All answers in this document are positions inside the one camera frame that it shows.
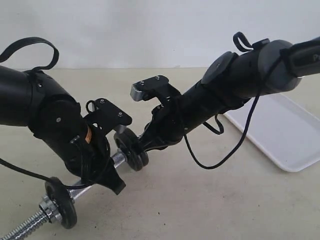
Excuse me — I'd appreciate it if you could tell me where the white rectangular plastic tray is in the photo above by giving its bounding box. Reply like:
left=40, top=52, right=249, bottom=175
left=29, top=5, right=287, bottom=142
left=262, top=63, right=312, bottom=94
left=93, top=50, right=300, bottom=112
left=223, top=92, right=320, bottom=173

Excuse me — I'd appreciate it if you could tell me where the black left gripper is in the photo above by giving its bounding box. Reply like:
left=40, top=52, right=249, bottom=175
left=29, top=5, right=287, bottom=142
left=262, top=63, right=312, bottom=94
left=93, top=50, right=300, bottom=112
left=46, top=119, right=126, bottom=195

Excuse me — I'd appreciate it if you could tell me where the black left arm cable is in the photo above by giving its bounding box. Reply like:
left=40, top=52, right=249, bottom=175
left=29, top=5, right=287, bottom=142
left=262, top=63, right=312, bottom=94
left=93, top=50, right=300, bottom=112
left=0, top=36, right=111, bottom=191

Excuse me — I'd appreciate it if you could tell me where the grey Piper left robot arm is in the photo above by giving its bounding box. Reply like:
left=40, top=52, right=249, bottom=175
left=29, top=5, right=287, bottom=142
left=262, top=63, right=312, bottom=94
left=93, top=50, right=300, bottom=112
left=0, top=67, right=126, bottom=194

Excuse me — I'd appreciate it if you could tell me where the black weight plate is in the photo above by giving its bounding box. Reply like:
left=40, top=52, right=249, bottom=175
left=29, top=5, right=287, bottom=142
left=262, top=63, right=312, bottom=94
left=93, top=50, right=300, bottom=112
left=135, top=143, right=149, bottom=169

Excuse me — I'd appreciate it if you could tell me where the chrome spin-lock collar nut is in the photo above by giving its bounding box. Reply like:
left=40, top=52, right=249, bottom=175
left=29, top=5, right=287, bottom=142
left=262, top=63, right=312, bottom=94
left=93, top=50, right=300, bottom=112
left=39, top=195, right=62, bottom=223

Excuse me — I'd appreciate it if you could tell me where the black plate with collar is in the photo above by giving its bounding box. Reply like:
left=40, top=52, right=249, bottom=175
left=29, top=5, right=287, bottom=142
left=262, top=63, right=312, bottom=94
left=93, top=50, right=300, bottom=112
left=44, top=176, right=78, bottom=230

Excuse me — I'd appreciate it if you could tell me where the chrome threaded dumbbell bar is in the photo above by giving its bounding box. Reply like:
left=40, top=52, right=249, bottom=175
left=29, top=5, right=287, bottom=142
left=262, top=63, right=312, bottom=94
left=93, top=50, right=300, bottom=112
left=0, top=151, right=127, bottom=240

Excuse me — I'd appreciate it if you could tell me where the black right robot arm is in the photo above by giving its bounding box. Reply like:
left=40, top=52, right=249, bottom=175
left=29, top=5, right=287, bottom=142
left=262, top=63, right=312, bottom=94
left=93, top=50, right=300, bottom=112
left=130, top=38, right=320, bottom=152

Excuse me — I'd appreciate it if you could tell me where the black plate without collar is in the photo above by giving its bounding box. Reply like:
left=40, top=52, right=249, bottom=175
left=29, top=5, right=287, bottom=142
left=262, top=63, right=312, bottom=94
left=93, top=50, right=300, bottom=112
left=113, top=128, right=143, bottom=172

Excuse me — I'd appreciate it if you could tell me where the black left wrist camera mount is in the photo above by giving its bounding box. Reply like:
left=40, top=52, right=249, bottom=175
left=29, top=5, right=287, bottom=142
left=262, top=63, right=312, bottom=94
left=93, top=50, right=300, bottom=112
left=84, top=98, right=133, bottom=135

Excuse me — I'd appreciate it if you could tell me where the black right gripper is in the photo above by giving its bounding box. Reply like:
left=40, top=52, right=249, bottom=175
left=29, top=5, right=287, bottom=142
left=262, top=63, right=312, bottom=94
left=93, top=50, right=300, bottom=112
left=136, top=96, right=190, bottom=153

